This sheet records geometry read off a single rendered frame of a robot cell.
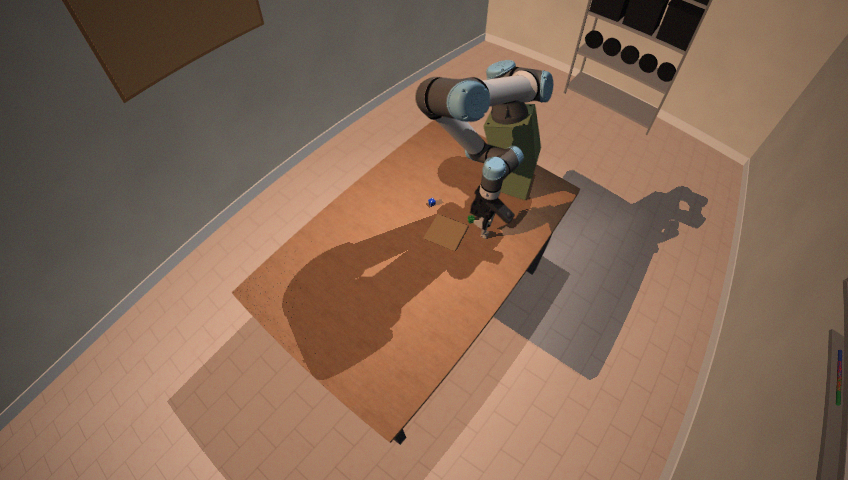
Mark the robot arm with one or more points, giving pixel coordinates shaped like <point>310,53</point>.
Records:
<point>461,101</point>

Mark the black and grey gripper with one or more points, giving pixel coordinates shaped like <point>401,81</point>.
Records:
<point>482,210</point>

